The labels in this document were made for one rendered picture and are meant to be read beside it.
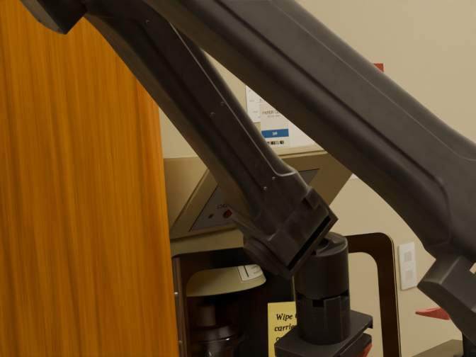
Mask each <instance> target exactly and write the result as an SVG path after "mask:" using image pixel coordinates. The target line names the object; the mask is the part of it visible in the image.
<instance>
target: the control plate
mask: <svg viewBox="0 0 476 357"><path fill-rule="evenodd" d="M318 171H319V169H311V170H306V171H299V172H298V173H299V174H300V175H301V177H302V179H303V180H304V182H305V183H306V184H307V185H309V184H310V182H311V181H312V179H313V178H314V177H315V175H316V174H317V172H318ZM227 210H229V208H228V207H227V206H226V205H225V202H224V200H223V197H222V192H221V190H220V187H219V186H218V185H217V187H216V189H215V190H214V191H213V193H212V195H211V196H210V198H209V200H208V201H207V203H206V204H205V206H204V208H203V209H202V211H201V212H200V214H199V216H198V217H197V219H196V220H195V222H194V223H193V225H192V227H191V228H190V230H189V231H188V232H192V231H196V230H204V229H208V228H212V227H219V226H223V225H230V224H234V223H233V221H232V220H231V219H230V217H228V218H224V217H223V214H224V213H225V212H226V211H227ZM211 213H214V214H215V215H214V216H213V217H212V218H211V219H208V218H207V217H208V215H209V214H211Z"/></svg>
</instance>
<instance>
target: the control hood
mask: <svg viewBox="0 0 476 357"><path fill-rule="evenodd" d="M272 150H273V151H274V152H275V153H276V154H277V155H278V156H279V157H280V158H281V159H282V160H283V161H284V162H285V163H286V164H288V165H289V166H291V167H293V168H294V169H296V170H297V171H306V170H311V169H319V171H318V172H317V174H316V175H315V177H314V178H313V179H312V181H311V182H310V184H309V186H311V187H313V189H315V190H316V192H318V194H320V196H321V197H322V198H323V200H324V201H325V202H326V204H327V205H328V206H330V205H331V203H332V201H333V200H334V199H335V197H336V196H337V195H338V194H339V192H340V190H341V189H342V188H343V187H344V185H345V184H346V182H347V181H348V180H349V179H350V177H351V175H352V174H353V173H352V172H351V171H349V170H348V169H347V168H346V167H345V166H344V165H343V164H341V163H340V162H339V161H337V160H336V159H335V158H333V156H332V155H330V154H329V153H328V152H327V151H325V150H324V149H323V148H321V147H320V146H319V145H318V144H317V143H314V144H312V145H305V146H297V147H278V148H272ZM163 163H164V179H165V189H166V206H167V215H168V223H169V239H177V238H181V237H187V236H192V235H196V234H203V233H207V232H214V231H218V230H225V229H229V228H233V227H237V226H236V225H235V224H230V225H223V226H219V227H212V228H208V229H201V230H196V231H192V232H188V231H189V230H190V228H191V227H192V225H193V223H194V222H195V221H196V219H197V217H198V216H199V214H200V212H201V211H202V209H203V208H204V206H205V204H206V203H207V201H208V200H209V198H210V196H211V195H212V194H213V191H214V190H215V189H216V187H217V185H218V184H217V182H216V180H215V178H214V177H213V175H212V174H211V172H210V171H209V169H208V168H207V166H206V165H205V164H204V163H203V162H202V160H201V159H200V157H199V156H198V155H197V154H193V155H186V156H178V157H164V158H163Z"/></svg>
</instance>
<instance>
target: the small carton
mask: <svg viewBox="0 0 476 357"><path fill-rule="evenodd" d="M259 112H260V122H261V134H262V135H263V137H264V138H265V140H266V141H267V143H268V144H269V145H270V147H271V148H278V147H297V146H305V145H313V144H314V141H313V140H312V139H311V138H309V137H308V136H307V135H306V134H305V133H304V132H303V131H301V130H300V129H299V128H297V127H296V126H295V125H294V124H292V123H291V122H290V121H289V120H288V119H287V118H285V117H284V116H283V115H281V114H280V113H279V112H278V111H277V110H276V109H275V108H273V107H272V106H271V105H269V104H268V103H262V104H259Z"/></svg>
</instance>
